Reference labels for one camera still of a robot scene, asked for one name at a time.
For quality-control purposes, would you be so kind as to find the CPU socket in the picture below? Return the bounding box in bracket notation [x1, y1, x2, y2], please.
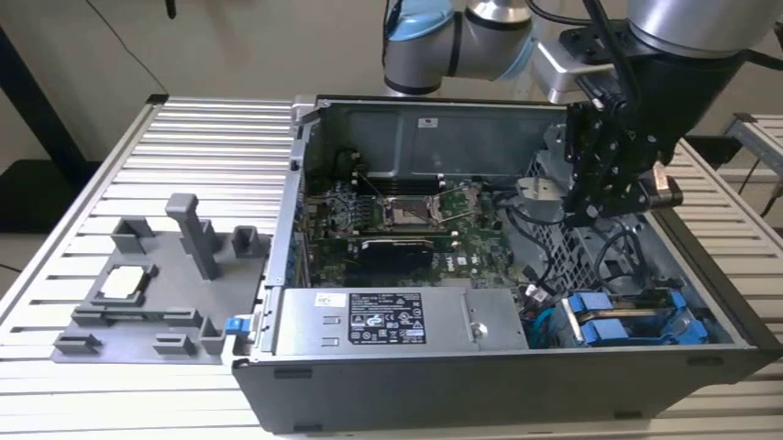
[372, 194, 446, 228]

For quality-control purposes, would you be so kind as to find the looped black disk wire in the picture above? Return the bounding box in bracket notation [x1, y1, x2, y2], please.
[594, 227, 654, 294]

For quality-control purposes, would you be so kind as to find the silver CPU chip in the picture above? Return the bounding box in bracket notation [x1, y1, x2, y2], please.
[100, 265, 152, 299]

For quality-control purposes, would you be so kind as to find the grey power supply unit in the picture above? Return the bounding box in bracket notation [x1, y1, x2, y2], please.
[272, 287, 531, 357]

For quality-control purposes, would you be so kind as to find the metal socket cover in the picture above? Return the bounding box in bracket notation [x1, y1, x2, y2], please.
[431, 181, 484, 221]

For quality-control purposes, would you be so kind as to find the hard disk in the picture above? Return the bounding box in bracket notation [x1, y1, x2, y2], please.
[578, 316, 709, 346]
[562, 289, 693, 326]

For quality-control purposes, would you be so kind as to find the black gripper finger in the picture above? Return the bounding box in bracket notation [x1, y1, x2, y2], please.
[600, 131, 663, 220]
[560, 102, 618, 227]

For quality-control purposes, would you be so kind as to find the black desk frame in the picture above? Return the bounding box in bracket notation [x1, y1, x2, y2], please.
[0, 22, 103, 235]

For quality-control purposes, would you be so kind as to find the blue wire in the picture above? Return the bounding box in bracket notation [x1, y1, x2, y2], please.
[526, 305, 556, 347]

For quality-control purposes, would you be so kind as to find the grey disk bay cage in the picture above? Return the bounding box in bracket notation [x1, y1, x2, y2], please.
[495, 121, 662, 294]

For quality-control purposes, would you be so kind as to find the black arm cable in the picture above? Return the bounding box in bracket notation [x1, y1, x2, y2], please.
[526, 0, 643, 116]

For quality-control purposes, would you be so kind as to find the blue case latch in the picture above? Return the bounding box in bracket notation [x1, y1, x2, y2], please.
[224, 315, 254, 341]

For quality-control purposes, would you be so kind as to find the metal slat side table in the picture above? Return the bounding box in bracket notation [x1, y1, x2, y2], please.
[725, 113, 783, 184]

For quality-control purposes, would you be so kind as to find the thin black wall cable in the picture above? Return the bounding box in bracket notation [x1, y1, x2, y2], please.
[84, 0, 170, 95]

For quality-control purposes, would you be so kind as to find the silver wrist camera block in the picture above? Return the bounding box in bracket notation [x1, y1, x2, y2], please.
[530, 27, 619, 105]

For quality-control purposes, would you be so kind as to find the black graphics card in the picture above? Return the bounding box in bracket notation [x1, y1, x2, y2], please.
[347, 236, 439, 283]

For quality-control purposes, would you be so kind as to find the silver metal bracket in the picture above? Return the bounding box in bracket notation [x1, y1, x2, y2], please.
[515, 176, 566, 204]

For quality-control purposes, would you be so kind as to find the open black PC case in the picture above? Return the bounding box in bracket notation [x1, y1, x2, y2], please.
[230, 93, 783, 435]

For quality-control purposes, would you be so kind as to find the green motherboard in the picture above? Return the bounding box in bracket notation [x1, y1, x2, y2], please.
[303, 176, 527, 290]

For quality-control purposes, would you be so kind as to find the grey parts rack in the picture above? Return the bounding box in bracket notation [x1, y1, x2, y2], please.
[52, 192, 274, 367]

